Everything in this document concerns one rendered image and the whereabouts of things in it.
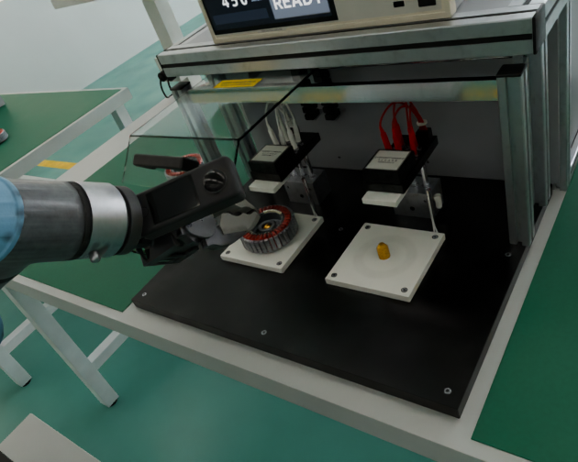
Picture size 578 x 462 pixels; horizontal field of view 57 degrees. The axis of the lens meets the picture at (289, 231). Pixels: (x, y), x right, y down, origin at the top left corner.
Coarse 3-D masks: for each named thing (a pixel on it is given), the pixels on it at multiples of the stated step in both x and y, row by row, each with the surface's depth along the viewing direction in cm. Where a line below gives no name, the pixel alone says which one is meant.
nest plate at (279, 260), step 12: (300, 216) 104; (312, 216) 103; (300, 228) 101; (312, 228) 100; (240, 240) 104; (300, 240) 98; (228, 252) 102; (240, 252) 101; (276, 252) 97; (288, 252) 96; (252, 264) 97; (264, 264) 96; (276, 264) 94; (288, 264) 95
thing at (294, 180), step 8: (296, 168) 111; (304, 168) 110; (296, 176) 108; (304, 176) 107; (320, 176) 106; (288, 184) 108; (296, 184) 107; (312, 184) 104; (320, 184) 106; (328, 184) 109; (288, 192) 110; (296, 192) 108; (304, 192) 107; (312, 192) 106; (320, 192) 107; (328, 192) 109; (296, 200) 110; (304, 200) 109; (320, 200) 107
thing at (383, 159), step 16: (432, 144) 88; (384, 160) 84; (400, 160) 82; (416, 160) 85; (368, 176) 84; (384, 176) 82; (400, 176) 81; (416, 176) 85; (368, 192) 86; (384, 192) 84; (400, 192) 82
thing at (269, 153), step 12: (300, 132) 106; (312, 132) 105; (288, 144) 104; (300, 144) 102; (312, 144) 103; (264, 156) 98; (276, 156) 96; (288, 156) 98; (300, 156) 100; (252, 168) 99; (264, 168) 97; (276, 168) 95; (288, 168) 98; (300, 168) 106; (312, 168) 105; (264, 180) 99; (276, 180) 97
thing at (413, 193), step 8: (432, 184) 92; (440, 184) 93; (408, 192) 92; (416, 192) 91; (424, 192) 90; (432, 192) 91; (440, 192) 94; (408, 200) 93; (416, 200) 92; (424, 200) 91; (400, 208) 95; (408, 208) 94; (416, 208) 93; (424, 208) 92; (424, 216) 94
